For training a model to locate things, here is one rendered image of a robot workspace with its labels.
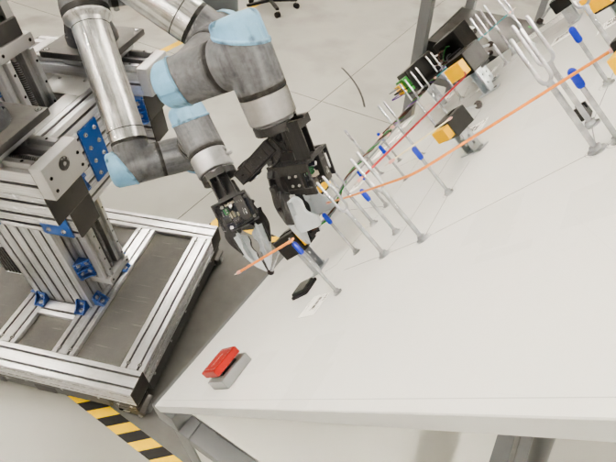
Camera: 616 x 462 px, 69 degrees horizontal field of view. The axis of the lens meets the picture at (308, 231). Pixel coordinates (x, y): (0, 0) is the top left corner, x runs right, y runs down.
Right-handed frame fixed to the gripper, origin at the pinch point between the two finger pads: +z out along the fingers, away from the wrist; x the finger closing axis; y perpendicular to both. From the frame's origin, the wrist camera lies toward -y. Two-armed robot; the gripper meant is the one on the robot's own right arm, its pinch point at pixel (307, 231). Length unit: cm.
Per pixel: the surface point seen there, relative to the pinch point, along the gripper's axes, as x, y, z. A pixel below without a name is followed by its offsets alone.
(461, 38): 71, 14, -11
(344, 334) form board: -22.9, 17.2, 0.0
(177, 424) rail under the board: -25.1, -29.0, 27.6
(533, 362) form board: -33, 39, -10
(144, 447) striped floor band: -10, -101, 84
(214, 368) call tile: -25.8, -5.2, 6.4
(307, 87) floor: 257, -148, 28
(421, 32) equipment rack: 92, -2, -12
